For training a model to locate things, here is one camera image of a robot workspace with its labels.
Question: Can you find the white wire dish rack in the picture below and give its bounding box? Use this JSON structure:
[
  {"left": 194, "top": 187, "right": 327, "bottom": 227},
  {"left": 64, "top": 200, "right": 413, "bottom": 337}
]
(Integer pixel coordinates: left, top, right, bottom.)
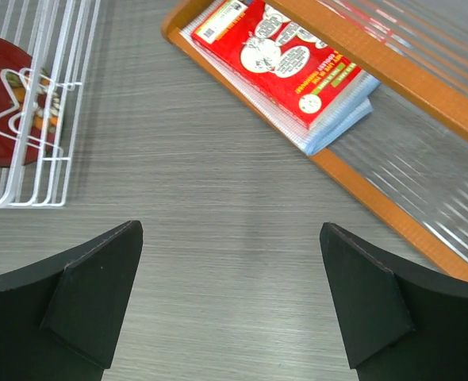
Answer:
[{"left": 0, "top": 1, "right": 101, "bottom": 209}]

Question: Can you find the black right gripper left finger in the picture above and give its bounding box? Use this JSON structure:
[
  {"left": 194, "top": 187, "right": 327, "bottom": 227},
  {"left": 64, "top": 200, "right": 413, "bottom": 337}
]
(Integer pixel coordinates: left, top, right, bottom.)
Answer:
[{"left": 0, "top": 221, "right": 143, "bottom": 380}]

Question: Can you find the red comic book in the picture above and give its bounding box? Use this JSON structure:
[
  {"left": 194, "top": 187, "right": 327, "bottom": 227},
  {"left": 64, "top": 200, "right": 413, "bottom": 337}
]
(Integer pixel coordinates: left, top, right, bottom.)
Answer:
[{"left": 191, "top": 1, "right": 364, "bottom": 129}]

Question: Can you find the orange wooden shelf rack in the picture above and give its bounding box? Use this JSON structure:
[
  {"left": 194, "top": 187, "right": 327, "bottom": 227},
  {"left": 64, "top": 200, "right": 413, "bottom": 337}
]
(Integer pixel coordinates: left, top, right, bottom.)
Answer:
[{"left": 161, "top": 1, "right": 468, "bottom": 281}]

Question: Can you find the red floral plate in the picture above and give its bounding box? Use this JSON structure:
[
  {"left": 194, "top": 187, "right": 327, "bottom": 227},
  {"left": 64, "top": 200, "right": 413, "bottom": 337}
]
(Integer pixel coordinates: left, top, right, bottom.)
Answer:
[{"left": 0, "top": 38, "right": 61, "bottom": 167}]

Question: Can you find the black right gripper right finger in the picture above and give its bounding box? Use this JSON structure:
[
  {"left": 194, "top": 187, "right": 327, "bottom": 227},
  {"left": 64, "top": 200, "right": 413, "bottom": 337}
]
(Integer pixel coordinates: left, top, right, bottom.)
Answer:
[{"left": 320, "top": 222, "right": 468, "bottom": 380}]

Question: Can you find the blue white notebook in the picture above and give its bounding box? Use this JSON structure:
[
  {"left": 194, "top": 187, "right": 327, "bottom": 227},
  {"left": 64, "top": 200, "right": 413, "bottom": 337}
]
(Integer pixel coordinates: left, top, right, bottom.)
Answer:
[{"left": 178, "top": 23, "right": 382, "bottom": 156}]

